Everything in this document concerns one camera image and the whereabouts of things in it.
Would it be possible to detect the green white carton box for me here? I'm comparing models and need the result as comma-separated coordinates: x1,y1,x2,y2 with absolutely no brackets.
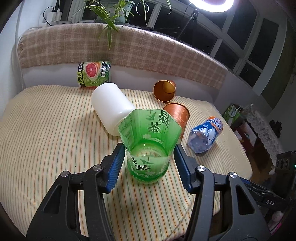
222,104,243,126

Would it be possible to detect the white power adapter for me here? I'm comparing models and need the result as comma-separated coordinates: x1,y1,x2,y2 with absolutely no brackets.
43,6,62,26

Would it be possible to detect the beige plaid blanket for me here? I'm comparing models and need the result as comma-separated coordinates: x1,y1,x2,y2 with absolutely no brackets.
17,23,228,89

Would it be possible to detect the grapefruit label bottle cup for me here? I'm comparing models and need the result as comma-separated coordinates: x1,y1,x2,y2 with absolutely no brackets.
77,61,111,88

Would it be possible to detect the white plastic cup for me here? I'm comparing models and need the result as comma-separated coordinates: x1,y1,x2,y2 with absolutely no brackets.
91,83,135,136

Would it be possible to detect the green cut bottle cup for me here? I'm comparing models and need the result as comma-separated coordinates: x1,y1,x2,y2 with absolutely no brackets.
118,109,182,184

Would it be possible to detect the white lace cloth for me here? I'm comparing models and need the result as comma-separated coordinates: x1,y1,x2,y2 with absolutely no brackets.
245,105,284,166

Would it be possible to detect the copper cup near wall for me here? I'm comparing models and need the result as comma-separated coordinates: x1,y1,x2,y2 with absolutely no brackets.
153,80,176,103

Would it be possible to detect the ring light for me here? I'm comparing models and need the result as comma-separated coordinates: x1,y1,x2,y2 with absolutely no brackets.
190,0,234,13

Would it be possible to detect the striped yellow table cloth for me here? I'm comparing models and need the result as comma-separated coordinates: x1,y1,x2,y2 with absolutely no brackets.
0,84,253,241

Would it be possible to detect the black tripod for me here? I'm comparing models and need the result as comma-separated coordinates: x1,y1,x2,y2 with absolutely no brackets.
176,8,199,42

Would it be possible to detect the orange patterned paper cup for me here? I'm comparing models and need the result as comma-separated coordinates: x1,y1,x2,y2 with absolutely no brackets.
163,102,190,143

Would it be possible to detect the blue orange bottle cup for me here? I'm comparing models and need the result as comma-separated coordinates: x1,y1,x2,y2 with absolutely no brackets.
188,116,223,154

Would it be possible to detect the spider plant in pot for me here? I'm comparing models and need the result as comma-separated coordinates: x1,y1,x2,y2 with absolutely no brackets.
70,1,134,50

